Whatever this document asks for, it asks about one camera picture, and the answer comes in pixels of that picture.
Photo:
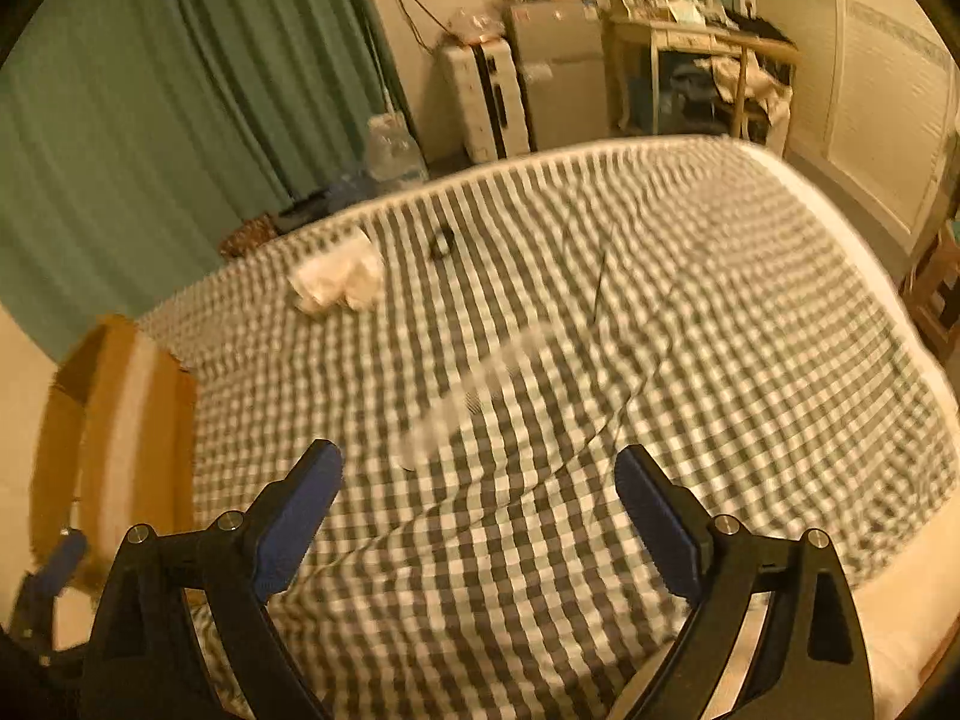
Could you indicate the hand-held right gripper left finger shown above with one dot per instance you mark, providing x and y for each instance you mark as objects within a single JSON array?
[{"x": 300, "y": 517}]

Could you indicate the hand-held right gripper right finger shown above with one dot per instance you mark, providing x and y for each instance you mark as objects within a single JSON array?
[{"x": 660, "y": 517}]

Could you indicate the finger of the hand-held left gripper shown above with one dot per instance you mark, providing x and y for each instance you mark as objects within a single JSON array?
[{"x": 61, "y": 559}]

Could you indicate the brown cardboard box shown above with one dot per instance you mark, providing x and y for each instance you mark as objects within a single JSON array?
[{"x": 112, "y": 420}]

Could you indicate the grey plaid bed sheet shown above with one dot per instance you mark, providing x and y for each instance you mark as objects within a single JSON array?
[{"x": 600, "y": 465}]

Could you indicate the crumpled white tissue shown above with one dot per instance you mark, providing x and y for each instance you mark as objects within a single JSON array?
[{"x": 337, "y": 274}]

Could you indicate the patterned bag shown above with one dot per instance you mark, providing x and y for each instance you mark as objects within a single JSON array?
[{"x": 247, "y": 238}]

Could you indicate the white bed mattress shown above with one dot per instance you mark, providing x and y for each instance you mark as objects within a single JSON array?
[{"x": 911, "y": 660}]

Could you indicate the dark clothes pile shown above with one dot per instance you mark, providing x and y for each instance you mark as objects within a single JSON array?
[{"x": 304, "y": 214}]

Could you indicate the small black object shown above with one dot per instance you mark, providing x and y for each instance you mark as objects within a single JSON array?
[{"x": 441, "y": 242}]

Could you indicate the wooden chair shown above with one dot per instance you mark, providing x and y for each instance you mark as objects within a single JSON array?
[{"x": 937, "y": 277}]

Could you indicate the large clear water bottle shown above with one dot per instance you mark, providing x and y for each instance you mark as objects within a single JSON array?
[{"x": 394, "y": 150}]

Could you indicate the green curtain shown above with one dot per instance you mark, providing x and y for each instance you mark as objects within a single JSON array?
[{"x": 150, "y": 112}]

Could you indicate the white cloth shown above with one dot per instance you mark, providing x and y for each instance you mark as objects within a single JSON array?
[{"x": 750, "y": 86}]

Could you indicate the grey mini fridge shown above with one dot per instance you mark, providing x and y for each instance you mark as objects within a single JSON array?
[{"x": 566, "y": 79}]

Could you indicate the white suitcase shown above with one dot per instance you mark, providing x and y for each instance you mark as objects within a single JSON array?
[{"x": 480, "y": 101}]

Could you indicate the white wardrobe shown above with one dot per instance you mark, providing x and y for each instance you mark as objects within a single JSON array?
[{"x": 870, "y": 90}]

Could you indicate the cream dressing table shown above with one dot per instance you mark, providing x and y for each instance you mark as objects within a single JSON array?
[{"x": 675, "y": 37}]

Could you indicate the plastic bags on suitcase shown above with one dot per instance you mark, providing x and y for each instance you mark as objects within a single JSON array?
[{"x": 472, "y": 26}]

